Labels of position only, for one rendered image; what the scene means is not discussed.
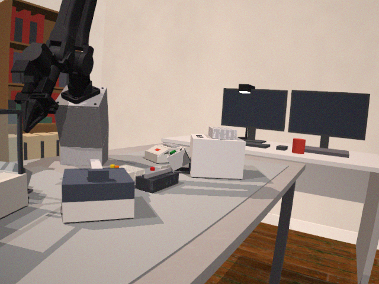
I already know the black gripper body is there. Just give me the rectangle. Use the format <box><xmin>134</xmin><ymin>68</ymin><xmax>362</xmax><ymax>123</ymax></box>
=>
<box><xmin>14</xmin><ymin>86</ymin><xmax>59</xmax><ymax>114</ymax></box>

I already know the cream block with round holes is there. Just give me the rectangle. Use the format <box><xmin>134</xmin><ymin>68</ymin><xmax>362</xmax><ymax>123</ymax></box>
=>
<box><xmin>145</xmin><ymin>143</ymin><xmax>182</xmax><ymax>163</ymax></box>

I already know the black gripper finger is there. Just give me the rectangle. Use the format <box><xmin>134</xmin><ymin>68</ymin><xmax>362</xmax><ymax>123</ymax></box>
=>
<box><xmin>24</xmin><ymin>101</ymin><xmax>48</xmax><ymax>133</ymax></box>
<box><xmin>20</xmin><ymin>101</ymin><xmax>37</xmax><ymax>131</ymax></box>

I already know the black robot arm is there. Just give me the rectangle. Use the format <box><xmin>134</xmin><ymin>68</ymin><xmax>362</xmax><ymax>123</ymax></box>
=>
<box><xmin>11</xmin><ymin>0</ymin><xmax>100</xmax><ymax>104</ymax></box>

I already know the white tube rack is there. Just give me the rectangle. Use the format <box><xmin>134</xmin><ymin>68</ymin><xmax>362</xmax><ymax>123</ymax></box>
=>
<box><xmin>119</xmin><ymin>165</ymin><xmax>145</xmax><ymax>181</ymax></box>

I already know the grey flat mat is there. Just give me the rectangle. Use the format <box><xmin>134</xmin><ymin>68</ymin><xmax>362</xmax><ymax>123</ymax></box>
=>
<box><xmin>0</xmin><ymin>159</ymin><xmax>289</xmax><ymax>284</ymax></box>

